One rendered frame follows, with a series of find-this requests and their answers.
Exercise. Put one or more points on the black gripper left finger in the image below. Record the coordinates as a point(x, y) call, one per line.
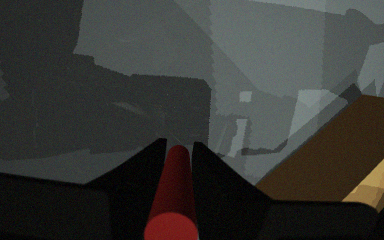
point(114, 206)

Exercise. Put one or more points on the red peg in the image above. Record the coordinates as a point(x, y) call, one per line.
point(172, 215)

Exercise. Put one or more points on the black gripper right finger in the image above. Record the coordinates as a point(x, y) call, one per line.
point(230, 208)

